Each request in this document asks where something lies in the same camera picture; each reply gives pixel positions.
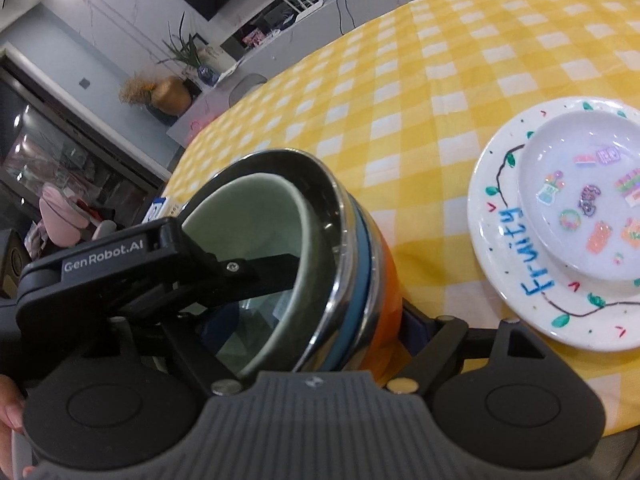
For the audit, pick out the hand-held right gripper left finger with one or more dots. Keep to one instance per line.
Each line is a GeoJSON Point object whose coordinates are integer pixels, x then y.
{"type": "Point", "coordinates": [200, 360]}

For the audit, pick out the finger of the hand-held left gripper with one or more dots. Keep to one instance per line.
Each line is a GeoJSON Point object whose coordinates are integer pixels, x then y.
{"type": "Point", "coordinates": [240, 275]}

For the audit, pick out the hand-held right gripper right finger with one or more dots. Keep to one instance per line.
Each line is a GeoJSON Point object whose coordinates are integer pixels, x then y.
{"type": "Point", "coordinates": [420, 332]}

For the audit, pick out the orange steel bowl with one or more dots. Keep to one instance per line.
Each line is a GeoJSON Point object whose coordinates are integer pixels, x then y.
{"type": "Point", "coordinates": [387, 285]}

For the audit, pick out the green ceramic bowl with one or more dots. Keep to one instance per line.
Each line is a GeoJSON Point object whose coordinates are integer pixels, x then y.
{"type": "Point", "coordinates": [250, 210]}

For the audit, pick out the blue steel bowl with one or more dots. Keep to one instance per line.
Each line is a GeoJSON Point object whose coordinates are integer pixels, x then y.
{"type": "Point", "coordinates": [357, 270]}

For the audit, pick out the white painted plate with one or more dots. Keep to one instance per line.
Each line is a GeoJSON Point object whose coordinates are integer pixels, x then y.
{"type": "Point", "coordinates": [495, 240]}

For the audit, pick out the small white sticker plate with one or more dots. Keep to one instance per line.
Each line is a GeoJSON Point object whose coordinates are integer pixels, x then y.
{"type": "Point", "coordinates": [565, 160]}

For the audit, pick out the person's left hand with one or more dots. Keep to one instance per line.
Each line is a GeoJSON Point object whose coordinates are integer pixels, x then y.
{"type": "Point", "coordinates": [10, 402]}

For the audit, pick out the white box with blue label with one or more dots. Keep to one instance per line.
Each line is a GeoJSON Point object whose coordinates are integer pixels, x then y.
{"type": "Point", "coordinates": [162, 207]}

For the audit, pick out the pink plastic basket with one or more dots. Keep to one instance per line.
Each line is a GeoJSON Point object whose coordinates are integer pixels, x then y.
{"type": "Point", "coordinates": [200, 125]}

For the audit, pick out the glass sliding door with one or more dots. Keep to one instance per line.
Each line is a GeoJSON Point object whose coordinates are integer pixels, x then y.
{"type": "Point", "coordinates": [60, 130]}

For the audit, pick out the gold vase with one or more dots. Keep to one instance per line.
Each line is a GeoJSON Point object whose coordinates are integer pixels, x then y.
{"type": "Point", "coordinates": [172, 95]}

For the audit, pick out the dried yellow flowers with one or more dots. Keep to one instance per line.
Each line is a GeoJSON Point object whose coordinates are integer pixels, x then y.
{"type": "Point", "coordinates": [135, 90]}

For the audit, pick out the white marble tv console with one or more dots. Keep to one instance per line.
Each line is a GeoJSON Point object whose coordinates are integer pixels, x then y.
{"type": "Point", "coordinates": [260, 65]}

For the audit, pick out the green plant in blue vase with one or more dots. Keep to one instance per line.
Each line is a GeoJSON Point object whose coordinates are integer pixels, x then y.
{"type": "Point", "coordinates": [187, 50]}

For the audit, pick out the small photo card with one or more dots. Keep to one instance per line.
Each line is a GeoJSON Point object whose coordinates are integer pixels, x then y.
{"type": "Point", "coordinates": [253, 38]}

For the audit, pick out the yellow checked tablecloth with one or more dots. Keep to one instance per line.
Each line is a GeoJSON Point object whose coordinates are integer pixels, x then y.
{"type": "Point", "coordinates": [425, 85]}

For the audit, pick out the white router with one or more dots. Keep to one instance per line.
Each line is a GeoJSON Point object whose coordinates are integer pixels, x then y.
{"type": "Point", "coordinates": [307, 7]}

